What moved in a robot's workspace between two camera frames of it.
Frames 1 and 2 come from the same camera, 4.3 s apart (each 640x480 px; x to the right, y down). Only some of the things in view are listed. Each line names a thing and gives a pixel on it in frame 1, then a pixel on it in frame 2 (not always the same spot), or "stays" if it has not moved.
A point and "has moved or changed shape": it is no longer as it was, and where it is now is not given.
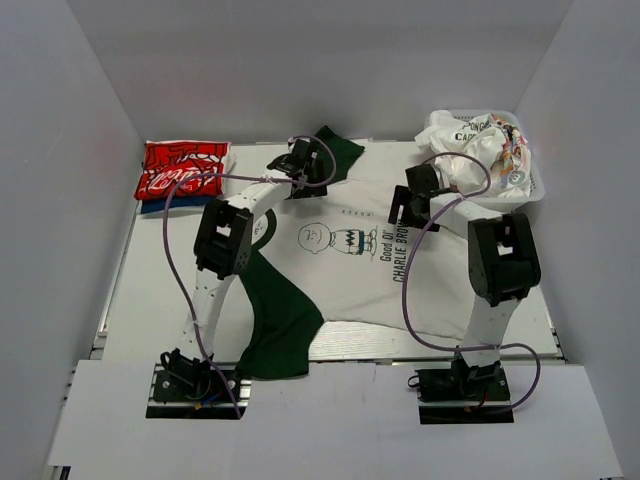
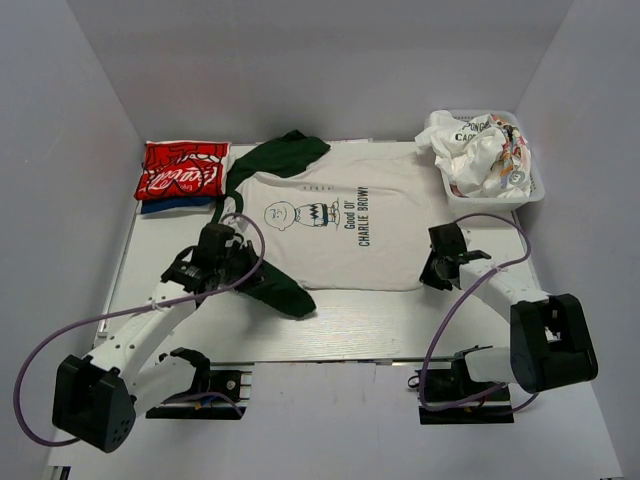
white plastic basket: [506, 203] stays
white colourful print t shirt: [481, 154] stays
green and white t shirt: [340, 260] has moved or changed shape
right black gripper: [402, 197] -> [428, 277]
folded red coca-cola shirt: [166, 163] stays
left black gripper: [316, 187] -> [246, 249]
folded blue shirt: [156, 205] stays
